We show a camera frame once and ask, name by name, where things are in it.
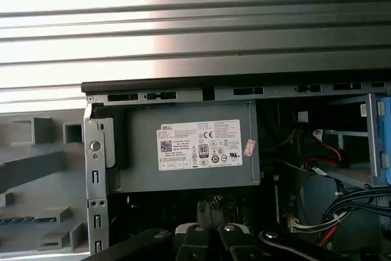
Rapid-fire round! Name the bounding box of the black wire bundle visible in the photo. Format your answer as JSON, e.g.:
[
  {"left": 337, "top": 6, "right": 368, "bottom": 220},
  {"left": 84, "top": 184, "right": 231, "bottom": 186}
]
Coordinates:
[{"left": 322, "top": 186, "right": 391, "bottom": 237}]

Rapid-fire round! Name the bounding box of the grey parts rack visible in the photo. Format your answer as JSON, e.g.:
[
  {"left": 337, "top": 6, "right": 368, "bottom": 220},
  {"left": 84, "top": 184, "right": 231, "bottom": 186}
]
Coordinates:
[{"left": 0, "top": 114, "right": 92, "bottom": 254}]

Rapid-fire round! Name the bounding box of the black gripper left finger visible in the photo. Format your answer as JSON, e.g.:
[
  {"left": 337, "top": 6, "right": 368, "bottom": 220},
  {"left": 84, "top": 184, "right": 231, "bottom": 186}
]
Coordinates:
[{"left": 88, "top": 200, "right": 216, "bottom": 261}]

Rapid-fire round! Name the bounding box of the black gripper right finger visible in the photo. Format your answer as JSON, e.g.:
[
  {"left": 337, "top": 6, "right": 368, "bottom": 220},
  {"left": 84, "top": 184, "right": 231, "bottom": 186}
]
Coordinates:
[{"left": 210, "top": 195, "right": 348, "bottom": 261}]

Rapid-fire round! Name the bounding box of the black open PC case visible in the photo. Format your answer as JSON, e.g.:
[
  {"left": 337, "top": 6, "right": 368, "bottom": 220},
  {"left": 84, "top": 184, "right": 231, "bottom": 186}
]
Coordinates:
[{"left": 81, "top": 78, "right": 391, "bottom": 261}]

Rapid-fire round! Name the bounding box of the grey metal drive cage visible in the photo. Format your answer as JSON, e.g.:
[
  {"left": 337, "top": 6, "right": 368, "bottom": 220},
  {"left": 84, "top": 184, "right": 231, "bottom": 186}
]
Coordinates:
[{"left": 301, "top": 91, "right": 382, "bottom": 190}]

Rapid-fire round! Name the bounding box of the grey power supply unit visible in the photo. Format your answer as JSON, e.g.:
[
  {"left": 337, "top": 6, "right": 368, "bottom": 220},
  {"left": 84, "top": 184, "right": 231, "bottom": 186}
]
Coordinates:
[{"left": 105, "top": 100, "right": 261, "bottom": 194}]

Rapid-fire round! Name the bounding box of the blue disk carrier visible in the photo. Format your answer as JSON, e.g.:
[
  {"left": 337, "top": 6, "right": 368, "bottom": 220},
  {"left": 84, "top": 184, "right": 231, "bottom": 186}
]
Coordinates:
[{"left": 376, "top": 94, "right": 391, "bottom": 186}]

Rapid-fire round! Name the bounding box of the thin red black wire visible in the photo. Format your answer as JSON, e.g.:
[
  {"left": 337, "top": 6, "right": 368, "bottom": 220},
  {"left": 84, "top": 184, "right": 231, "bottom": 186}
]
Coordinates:
[{"left": 302, "top": 144, "right": 343, "bottom": 169}]

